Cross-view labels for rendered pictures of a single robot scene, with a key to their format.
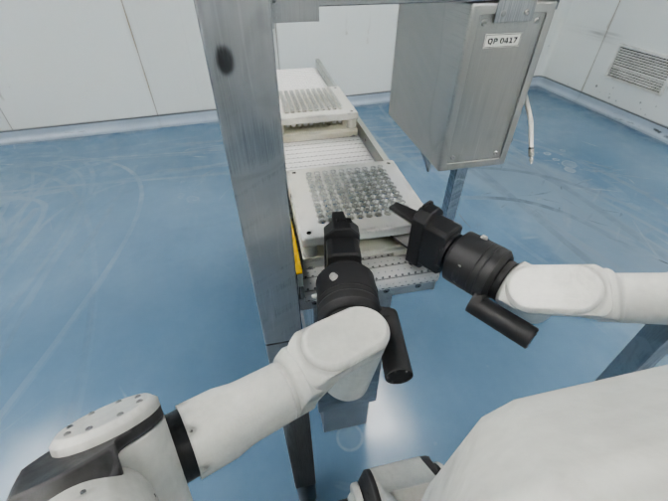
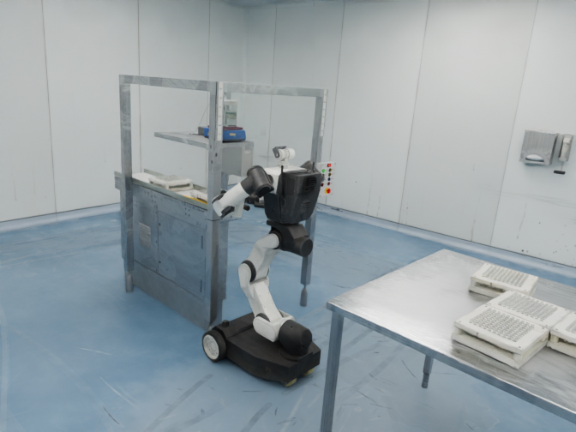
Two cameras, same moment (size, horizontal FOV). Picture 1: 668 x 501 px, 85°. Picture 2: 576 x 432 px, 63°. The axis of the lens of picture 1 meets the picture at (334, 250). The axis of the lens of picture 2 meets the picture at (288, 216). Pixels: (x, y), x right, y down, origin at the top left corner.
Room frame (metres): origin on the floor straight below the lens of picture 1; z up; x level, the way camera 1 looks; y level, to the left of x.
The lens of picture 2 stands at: (-2.22, 1.35, 1.75)
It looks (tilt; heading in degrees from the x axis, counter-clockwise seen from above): 16 degrees down; 325
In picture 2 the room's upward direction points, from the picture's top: 4 degrees clockwise
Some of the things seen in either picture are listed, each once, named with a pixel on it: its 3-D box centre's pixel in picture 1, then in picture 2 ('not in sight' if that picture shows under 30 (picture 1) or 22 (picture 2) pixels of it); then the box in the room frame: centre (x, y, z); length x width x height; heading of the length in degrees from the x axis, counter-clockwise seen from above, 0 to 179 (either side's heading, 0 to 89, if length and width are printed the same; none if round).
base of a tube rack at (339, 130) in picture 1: (309, 119); (171, 186); (1.15, 0.08, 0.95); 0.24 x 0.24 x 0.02; 13
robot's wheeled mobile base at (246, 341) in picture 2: not in sight; (270, 334); (0.03, -0.17, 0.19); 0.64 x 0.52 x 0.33; 12
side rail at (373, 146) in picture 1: (354, 118); (189, 184); (1.14, -0.07, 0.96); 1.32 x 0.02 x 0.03; 12
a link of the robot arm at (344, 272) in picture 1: (342, 273); not in sight; (0.40, -0.01, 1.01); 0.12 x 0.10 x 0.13; 4
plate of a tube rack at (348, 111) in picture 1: (309, 104); (171, 180); (1.15, 0.08, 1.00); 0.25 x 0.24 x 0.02; 103
